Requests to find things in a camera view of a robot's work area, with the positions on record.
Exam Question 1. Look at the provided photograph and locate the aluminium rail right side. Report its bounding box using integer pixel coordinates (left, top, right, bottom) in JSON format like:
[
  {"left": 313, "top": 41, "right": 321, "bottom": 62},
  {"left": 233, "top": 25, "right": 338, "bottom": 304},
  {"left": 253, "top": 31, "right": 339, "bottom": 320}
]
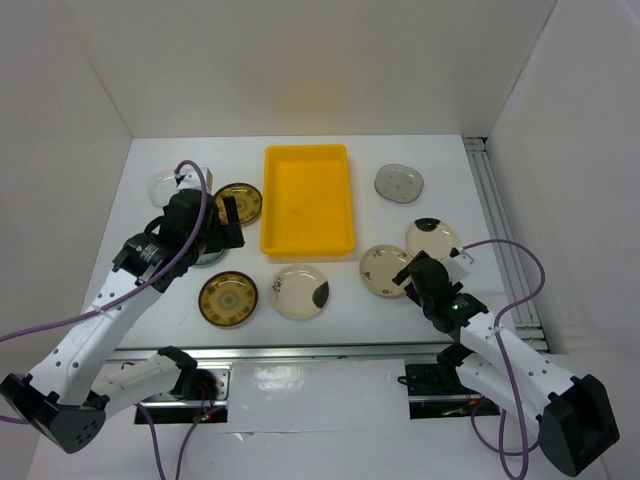
[{"left": 462, "top": 135, "right": 549, "bottom": 354}]

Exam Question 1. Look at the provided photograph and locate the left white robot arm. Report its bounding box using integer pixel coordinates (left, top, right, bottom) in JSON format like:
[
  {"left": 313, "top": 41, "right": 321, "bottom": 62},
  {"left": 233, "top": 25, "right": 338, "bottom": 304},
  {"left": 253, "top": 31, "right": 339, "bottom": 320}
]
[{"left": 1, "top": 189, "right": 244, "bottom": 454}]

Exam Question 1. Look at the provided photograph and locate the blue floral plate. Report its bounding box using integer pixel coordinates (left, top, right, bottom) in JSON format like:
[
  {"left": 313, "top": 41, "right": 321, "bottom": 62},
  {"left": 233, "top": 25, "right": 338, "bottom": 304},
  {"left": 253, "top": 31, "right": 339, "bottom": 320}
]
[{"left": 194, "top": 250, "right": 226, "bottom": 268}]

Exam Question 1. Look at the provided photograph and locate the cream plate black brushstroke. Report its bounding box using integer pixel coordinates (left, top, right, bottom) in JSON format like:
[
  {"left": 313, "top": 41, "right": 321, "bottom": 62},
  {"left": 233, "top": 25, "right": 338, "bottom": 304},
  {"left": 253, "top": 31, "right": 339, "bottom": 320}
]
[
  {"left": 405, "top": 217, "right": 461, "bottom": 262},
  {"left": 270, "top": 264, "right": 330, "bottom": 320}
]

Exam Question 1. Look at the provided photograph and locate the yellow plastic bin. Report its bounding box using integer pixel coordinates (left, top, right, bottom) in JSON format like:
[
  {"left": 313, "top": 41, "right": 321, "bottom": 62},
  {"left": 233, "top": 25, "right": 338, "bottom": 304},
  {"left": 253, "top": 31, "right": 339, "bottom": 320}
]
[{"left": 260, "top": 144, "right": 355, "bottom": 259}]

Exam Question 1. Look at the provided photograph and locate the yellow patterned plate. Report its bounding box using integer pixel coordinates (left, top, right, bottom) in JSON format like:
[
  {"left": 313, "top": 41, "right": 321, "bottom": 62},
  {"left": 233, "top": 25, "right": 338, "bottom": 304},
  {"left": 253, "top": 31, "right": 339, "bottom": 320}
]
[
  {"left": 198, "top": 271, "right": 259, "bottom": 329},
  {"left": 214, "top": 182, "right": 262, "bottom": 225}
]

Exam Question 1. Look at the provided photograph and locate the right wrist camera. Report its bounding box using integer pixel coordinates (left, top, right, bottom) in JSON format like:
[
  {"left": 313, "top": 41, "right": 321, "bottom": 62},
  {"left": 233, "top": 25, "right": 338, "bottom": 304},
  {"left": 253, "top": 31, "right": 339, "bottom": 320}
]
[{"left": 443, "top": 248, "right": 475, "bottom": 284}]

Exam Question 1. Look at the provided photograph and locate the clear plastic plate left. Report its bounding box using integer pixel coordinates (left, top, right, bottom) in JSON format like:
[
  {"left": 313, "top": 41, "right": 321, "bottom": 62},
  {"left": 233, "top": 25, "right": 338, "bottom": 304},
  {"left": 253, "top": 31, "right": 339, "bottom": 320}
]
[{"left": 147, "top": 170, "right": 179, "bottom": 209}]

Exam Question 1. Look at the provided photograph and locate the clear grey plastic plate right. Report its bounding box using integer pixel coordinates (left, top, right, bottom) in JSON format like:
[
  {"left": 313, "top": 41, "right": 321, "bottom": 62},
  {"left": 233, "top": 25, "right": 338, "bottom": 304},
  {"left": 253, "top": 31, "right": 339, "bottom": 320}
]
[{"left": 374, "top": 164, "right": 425, "bottom": 204}]

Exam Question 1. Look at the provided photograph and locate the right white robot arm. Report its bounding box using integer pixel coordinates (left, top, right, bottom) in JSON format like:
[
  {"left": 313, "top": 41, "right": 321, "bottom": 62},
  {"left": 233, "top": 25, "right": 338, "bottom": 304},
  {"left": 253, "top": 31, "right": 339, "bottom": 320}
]
[{"left": 393, "top": 250, "right": 620, "bottom": 477}]

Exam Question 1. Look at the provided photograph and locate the yellow patterned plate lower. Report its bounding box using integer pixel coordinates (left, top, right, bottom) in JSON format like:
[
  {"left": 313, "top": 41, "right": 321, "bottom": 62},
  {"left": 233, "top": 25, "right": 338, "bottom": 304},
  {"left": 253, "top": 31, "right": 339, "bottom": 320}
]
[{"left": 198, "top": 271, "right": 259, "bottom": 329}]

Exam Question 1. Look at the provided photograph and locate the white front cover board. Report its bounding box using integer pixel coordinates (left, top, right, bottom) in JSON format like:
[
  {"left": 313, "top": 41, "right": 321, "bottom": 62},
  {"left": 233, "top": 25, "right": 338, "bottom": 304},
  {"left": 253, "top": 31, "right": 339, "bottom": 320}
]
[{"left": 227, "top": 359, "right": 409, "bottom": 434}]

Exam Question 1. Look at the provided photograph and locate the cream plate with characters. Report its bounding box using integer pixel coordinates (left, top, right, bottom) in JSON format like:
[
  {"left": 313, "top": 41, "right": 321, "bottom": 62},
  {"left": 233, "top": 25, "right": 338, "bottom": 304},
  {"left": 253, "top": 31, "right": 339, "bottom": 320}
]
[{"left": 359, "top": 244, "right": 413, "bottom": 299}]

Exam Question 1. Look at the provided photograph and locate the yellow patterned plate upper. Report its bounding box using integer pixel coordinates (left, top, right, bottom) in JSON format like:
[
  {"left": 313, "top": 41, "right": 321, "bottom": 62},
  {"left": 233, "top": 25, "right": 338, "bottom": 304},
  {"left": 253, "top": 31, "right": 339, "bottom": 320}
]
[{"left": 214, "top": 182, "right": 262, "bottom": 225}]

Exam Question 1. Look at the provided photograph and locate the cream plate black brushstroke lower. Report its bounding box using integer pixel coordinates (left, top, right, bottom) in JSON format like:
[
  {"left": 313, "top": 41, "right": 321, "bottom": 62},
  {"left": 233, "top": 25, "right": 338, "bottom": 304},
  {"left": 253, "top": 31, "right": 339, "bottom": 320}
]
[{"left": 270, "top": 264, "right": 330, "bottom": 320}]

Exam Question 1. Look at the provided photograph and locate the cream plate black brushstroke right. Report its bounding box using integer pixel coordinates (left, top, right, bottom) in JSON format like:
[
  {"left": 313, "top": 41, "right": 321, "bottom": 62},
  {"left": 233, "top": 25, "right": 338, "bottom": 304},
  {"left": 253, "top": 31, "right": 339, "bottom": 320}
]
[{"left": 405, "top": 217, "right": 461, "bottom": 262}]

